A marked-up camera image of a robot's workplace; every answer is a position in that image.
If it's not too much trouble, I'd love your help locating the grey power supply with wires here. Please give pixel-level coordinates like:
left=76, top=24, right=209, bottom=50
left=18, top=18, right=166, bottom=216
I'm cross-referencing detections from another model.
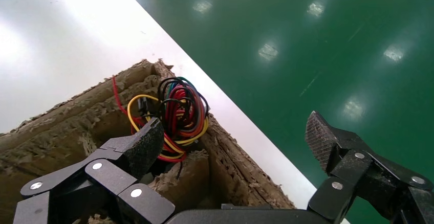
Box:
left=112, top=76, right=210, bottom=164

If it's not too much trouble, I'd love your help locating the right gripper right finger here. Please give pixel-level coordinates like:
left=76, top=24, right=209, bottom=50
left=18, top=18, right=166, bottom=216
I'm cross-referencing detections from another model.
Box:
left=305, top=110, right=434, bottom=224

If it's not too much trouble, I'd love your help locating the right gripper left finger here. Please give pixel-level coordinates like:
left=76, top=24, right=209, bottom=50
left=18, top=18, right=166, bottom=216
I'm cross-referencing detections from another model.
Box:
left=13, top=117, right=176, bottom=224

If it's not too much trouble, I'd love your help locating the worn cardboard divider box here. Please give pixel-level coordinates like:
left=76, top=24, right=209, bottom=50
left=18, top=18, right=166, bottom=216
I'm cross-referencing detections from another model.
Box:
left=0, top=58, right=296, bottom=224

